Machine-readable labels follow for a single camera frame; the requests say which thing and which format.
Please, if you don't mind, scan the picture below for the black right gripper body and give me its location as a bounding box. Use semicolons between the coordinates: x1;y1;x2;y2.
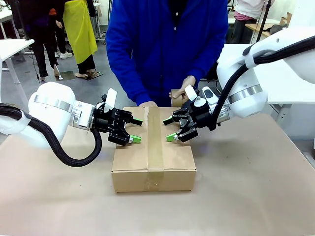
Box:
181;99;224;131

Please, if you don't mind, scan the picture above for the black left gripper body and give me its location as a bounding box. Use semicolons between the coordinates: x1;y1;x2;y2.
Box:
91;104;134;135

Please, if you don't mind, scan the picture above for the brown packing tape roll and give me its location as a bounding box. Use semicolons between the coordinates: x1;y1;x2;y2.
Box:
170;88;189;108

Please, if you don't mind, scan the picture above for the large brown cardboard box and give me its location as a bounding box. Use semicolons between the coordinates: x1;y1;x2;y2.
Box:
111;106;197;194

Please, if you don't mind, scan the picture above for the person's left forearm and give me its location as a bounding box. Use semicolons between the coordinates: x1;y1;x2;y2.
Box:
189;46;228;83

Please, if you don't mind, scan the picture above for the person's right forearm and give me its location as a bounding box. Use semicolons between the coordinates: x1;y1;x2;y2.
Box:
107;49;151;106

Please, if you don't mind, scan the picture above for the person's right hand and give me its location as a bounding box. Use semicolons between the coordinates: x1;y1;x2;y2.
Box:
138;100;158;108

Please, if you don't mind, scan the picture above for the person's left hand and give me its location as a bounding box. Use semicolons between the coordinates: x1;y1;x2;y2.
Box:
169;75;197;98

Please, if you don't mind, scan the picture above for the brown tape strip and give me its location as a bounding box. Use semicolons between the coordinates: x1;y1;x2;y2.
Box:
144;106;165;191

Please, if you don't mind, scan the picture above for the black floor plate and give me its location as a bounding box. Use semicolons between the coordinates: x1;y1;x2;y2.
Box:
75;70;103;80
57;70;76;81

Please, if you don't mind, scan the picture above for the person in blue jacket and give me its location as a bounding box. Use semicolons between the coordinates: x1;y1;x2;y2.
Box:
106;0;229;108

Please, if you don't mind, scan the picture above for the white metal stand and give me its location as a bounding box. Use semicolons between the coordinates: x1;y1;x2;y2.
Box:
95;14;108;45

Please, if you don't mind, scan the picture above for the person in yellow apron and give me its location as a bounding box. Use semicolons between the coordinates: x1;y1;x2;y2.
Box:
55;0;98;78

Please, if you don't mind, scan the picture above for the wooden background table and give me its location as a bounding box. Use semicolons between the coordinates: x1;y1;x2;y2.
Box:
245;12;293;37

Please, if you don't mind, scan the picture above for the person in white pink top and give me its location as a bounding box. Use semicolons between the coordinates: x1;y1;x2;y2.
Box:
230;0;276;45

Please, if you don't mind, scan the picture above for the black tripod pole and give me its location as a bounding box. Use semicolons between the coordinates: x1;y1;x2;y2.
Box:
255;0;274;42

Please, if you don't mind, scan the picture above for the person in black clothes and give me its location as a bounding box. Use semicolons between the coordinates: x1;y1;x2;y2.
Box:
18;0;73;82

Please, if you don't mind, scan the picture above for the white table with legs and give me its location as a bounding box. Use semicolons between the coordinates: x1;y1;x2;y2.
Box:
0;38;35;104

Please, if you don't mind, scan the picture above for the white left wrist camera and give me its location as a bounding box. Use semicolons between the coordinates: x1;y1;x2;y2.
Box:
102;88;118;114

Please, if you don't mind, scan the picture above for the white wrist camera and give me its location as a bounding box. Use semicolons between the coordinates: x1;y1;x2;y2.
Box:
184;85;207;108
102;88;118;114

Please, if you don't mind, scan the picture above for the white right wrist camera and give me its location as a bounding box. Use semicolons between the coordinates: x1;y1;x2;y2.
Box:
184;85;207;108

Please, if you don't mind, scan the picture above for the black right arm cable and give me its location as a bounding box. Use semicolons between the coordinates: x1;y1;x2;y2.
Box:
211;35;315;131

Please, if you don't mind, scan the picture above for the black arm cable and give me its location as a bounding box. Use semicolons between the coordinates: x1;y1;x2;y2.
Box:
0;103;103;168
211;35;315;131

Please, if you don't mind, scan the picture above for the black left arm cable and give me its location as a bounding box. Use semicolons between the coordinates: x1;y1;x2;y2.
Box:
0;103;103;168

